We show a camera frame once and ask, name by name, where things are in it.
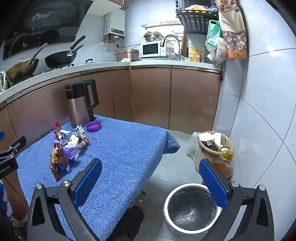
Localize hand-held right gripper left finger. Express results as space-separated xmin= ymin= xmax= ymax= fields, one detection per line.
xmin=26 ymin=158 xmax=102 ymax=241

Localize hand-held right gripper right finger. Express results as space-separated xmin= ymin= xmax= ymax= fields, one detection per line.
xmin=199 ymin=158 xmax=274 ymax=241

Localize purple plastic wrapper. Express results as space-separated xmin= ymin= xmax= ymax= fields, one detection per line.
xmin=61 ymin=146 xmax=80 ymax=163

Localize clear snack wrapper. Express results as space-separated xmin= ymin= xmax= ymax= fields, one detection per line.
xmin=76 ymin=134 xmax=90 ymax=149

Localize white tissue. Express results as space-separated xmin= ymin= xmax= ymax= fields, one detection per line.
xmin=65 ymin=135 xmax=79 ymax=148

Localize silver round bin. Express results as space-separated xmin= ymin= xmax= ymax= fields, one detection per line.
xmin=164 ymin=183 xmax=222 ymax=234

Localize purple plastic lid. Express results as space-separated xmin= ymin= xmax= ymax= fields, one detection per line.
xmin=85 ymin=121 xmax=102 ymax=132

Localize cooking oil bottle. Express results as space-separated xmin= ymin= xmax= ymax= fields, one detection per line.
xmin=213 ymin=147 xmax=234 ymax=180

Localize beige plastic bucket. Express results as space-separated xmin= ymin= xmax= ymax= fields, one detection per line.
xmin=198 ymin=131 xmax=233 ymax=173

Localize blue white cloth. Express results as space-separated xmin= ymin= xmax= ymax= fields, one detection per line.
xmin=0 ymin=181 xmax=12 ymax=217

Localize clear plastic bag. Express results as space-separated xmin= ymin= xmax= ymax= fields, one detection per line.
xmin=186 ymin=132 xmax=201 ymax=163

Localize white paper carton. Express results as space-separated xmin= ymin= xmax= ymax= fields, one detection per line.
xmin=199 ymin=133 xmax=222 ymax=146

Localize blue fluffy towel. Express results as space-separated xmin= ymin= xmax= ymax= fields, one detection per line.
xmin=16 ymin=115 xmax=181 ymax=241

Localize brass wok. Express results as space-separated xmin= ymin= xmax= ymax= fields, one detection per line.
xmin=6 ymin=43 xmax=48 ymax=82

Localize brown black electric kettle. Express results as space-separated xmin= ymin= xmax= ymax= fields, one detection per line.
xmin=64 ymin=79 xmax=99 ymax=128

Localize gas stove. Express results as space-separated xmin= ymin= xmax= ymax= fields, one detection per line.
xmin=51 ymin=64 xmax=75 ymax=70

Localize black wok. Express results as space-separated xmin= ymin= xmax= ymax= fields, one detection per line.
xmin=44 ymin=35 xmax=86 ymax=69

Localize brown kitchen cabinets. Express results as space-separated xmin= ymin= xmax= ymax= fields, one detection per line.
xmin=0 ymin=65 xmax=222 ymax=163

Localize black range hood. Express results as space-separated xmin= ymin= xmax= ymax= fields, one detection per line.
xmin=2 ymin=0 xmax=94 ymax=61

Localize yellow packet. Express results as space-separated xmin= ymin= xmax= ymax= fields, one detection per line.
xmin=189 ymin=47 xmax=202 ymax=62

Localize white hanging plastic bags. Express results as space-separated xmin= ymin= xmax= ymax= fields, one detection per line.
xmin=206 ymin=38 xmax=226 ymax=65

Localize brown rice cooker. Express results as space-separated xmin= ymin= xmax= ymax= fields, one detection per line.
xmin=116 ymin=49 xmax=139 ymax=62

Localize white microwave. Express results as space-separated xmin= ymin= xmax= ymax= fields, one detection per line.
xmin=141 ymin=41 xmax=174 ymax=58

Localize green plastic bag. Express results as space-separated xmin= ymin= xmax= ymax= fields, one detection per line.
xmin=205 ymin=20 xmax=223 ymax=48

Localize steel kitchen faucet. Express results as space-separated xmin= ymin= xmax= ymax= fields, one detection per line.
xmin=160 ymin=34 xmax=181 ymax=61

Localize floral apron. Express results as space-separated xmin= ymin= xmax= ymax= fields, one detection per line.
xmin=217 ymin=0 xmax=248 ymax=59

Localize steel pot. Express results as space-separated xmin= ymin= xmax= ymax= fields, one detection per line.
xmin=143 ymin=31 xmax=162 ymax=42

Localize white water heater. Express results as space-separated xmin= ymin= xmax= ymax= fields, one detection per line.
xmin=104 ymin=9 xmax=126 ymax=40

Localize orange packet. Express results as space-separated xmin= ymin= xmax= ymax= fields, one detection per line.
xmin=186 ymin=4 xmax=208 ymax=11

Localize black wall rack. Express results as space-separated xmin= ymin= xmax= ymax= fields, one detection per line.
xmin=176 ymin=8 xmax=219 ymax=35

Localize wall cabinet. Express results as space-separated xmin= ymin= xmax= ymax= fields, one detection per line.
xmin=109 ymin=0 xmax=129 ymax=8

